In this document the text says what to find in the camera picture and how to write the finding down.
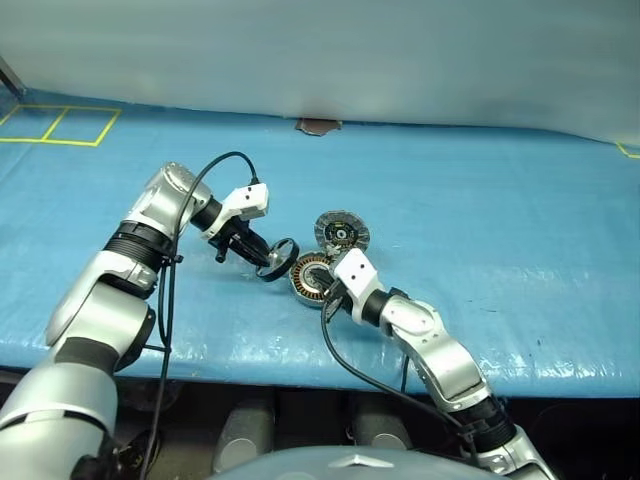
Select silver motor end cover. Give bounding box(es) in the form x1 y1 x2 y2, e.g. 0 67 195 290
313 208 371 254

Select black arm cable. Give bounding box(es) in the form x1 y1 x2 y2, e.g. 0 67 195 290
320 294 481 466
137 151 261 480

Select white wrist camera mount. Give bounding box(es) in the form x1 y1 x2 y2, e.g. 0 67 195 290
202 183 271 241
333 248 386 321

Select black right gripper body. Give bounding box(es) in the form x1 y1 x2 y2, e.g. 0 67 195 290
322 279 354 314

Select motor stator housing copper windings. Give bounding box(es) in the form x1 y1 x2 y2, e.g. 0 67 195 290
288 252 346 310

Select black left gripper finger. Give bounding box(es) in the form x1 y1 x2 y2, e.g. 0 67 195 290
234 247 269 269
247 228 274 261

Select brown patch on table edge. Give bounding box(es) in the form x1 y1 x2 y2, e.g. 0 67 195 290
294 117 343 137

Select grey robot torso with emblem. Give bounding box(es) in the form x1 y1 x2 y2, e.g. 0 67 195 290
209 444 506 480

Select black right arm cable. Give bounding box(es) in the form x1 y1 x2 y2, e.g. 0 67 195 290
320 294 481 466

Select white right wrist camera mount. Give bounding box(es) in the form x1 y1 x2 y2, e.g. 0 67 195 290
333 248 386 321

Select slanted metal bar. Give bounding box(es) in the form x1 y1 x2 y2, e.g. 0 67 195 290
0 55 26 96

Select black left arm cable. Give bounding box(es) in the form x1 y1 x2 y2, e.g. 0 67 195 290
137 151 261 480

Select blue plastic table cover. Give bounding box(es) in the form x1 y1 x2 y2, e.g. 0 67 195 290
0 87 640 401

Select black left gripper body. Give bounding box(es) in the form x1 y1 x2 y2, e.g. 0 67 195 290
208 222 254 262

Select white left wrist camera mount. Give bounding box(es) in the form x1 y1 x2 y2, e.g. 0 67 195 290
202 183 271 241

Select black wheel-shaped rotor cap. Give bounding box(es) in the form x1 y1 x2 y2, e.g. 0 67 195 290
255 238 301 282

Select grey rounded cylinder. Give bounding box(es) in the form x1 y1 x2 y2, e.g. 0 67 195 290
214 407 275 474
352 404 414 451

